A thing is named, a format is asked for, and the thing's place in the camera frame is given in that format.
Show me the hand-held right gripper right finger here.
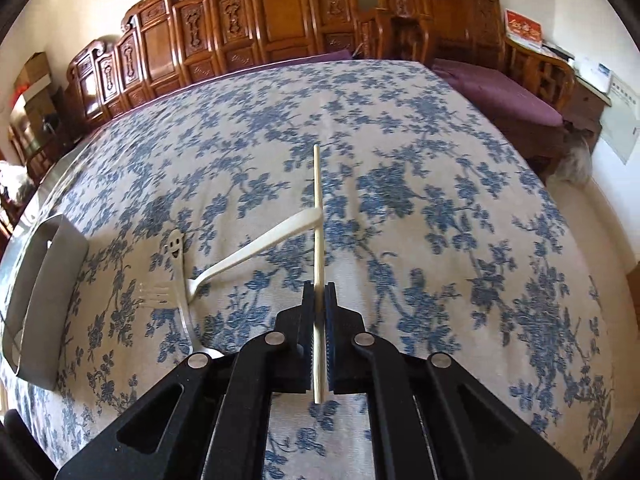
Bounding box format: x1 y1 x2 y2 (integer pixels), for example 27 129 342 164
324 281 583 480

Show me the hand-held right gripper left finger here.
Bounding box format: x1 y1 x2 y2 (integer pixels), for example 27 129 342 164
55 280 320 480

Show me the pale bamboo chopstick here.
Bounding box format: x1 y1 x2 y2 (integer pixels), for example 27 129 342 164
310 143 329 405

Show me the metal tray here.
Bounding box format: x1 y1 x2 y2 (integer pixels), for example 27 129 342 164
0 214 92 392

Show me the blue floral tablecloth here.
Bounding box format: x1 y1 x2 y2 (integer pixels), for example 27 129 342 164
0 57 622 480

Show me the grey fluffy bundle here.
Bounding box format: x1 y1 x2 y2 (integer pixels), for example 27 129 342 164
549 126 594 187

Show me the wooden armchair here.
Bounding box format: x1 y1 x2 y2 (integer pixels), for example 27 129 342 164
356 7 434 63

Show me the white plastic bag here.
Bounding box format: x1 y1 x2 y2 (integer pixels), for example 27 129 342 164
0 159 32 197

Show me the carved wooden bench back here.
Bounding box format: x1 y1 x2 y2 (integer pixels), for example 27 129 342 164
219 0 359 68
66 36 126 128
374 0 507 63
121 0 222 107

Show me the wooden bench armrest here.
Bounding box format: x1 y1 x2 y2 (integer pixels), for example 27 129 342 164
504 36 577 112

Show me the wooden side cabinet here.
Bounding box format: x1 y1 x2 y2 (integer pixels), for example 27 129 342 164
569 77 612 137

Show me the white box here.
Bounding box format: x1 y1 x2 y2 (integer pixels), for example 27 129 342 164
571 56 614 94

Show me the cardboard box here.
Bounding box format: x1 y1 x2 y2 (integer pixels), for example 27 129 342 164
12 51 52 93

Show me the metal spoon with smiley handle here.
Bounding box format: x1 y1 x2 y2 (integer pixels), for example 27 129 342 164
161 228 225 360

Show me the white wall sheet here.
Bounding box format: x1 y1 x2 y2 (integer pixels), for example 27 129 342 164
599 71 640 167

